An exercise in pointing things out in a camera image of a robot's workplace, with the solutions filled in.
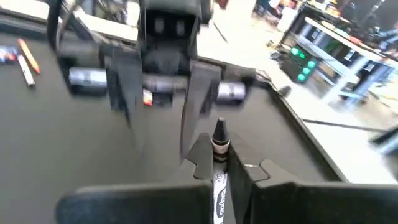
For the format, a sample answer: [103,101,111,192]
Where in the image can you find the black table mat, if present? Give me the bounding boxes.
[0,30,343,224]

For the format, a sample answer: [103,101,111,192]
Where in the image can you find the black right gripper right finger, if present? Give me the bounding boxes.
[229,132,398,224]

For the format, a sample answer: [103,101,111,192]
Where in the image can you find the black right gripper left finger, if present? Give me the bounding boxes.
[55,133,214,224]

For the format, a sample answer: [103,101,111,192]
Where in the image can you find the blue metal workbench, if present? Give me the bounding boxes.
[295,15,398,107]

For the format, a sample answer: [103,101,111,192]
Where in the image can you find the black box green lights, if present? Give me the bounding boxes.
[279,44,318,84]

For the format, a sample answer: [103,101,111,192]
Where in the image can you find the pen cluster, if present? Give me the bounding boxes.
[211,117,231,224]

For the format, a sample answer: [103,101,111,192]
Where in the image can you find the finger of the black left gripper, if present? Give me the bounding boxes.
[179,60,223,163]
[105,46,147,152]

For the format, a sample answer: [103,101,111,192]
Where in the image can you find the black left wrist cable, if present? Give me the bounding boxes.
[45,0,65,52]

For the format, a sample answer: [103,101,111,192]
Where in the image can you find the white crayon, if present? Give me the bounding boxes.
[16,54,36,89]

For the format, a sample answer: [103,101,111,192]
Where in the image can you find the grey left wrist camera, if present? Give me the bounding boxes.
[144,8,199,40]

